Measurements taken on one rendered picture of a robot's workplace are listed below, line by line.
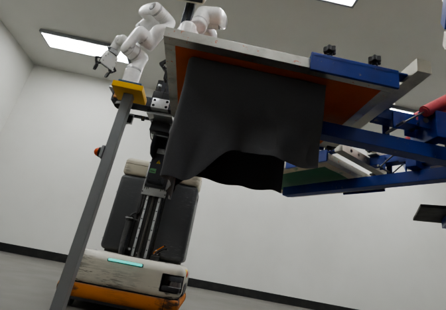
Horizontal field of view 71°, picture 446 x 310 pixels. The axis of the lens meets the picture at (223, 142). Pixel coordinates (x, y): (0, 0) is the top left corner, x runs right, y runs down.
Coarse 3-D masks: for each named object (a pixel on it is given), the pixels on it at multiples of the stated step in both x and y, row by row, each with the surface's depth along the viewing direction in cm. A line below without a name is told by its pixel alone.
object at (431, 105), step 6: (444, 96) 130; (432, 102) 128; (438, 102) 127; (444, 102) 128; (420, 108) 129; (426, 108) 126; (432, 108) 126; (438, 108) 127; (444, 108) 130; (414, 114) 140; (420, 114) 127; (426, 114) 127; (432, 114) 127; (408, 120) 125; (390, 132) 137; (408, 138) 159; (384, 162) 167
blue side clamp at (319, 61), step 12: (312, 60) 101; (324, 60) 101; (336, 60) 102; (348, 60) 102; (324, 72) 100; (336, 72) 100; (348, 72) 101; (360, 72) 101; (372, 72) 102; (384, 72) 102; (396, 72) 103; (384, 84) 101; (396, 84) 101
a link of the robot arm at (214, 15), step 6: (204, 6) 157; (198, 12) 153; (204, 12) 154; (210, 12) 155; (216, 12) 154; (222, 12) 157; (204, 18) 152; (210, 18) 156; (216, 18) 155; (222, 18) 158; (216, 24) 159; (222, 24) 161
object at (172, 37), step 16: (176, 32) 100; (192, 48) 103; (208, 48) 101; (224, 48) 100; (240, 48) 101; (256, 48) 101; (272, 64) 103; (288, 64) 101; (304, 64) 101; (176, 80) 123; (336, 80) 105; (352, 80) 103; (176, 96) 134; (384, 96) 108; (320, 144) 154
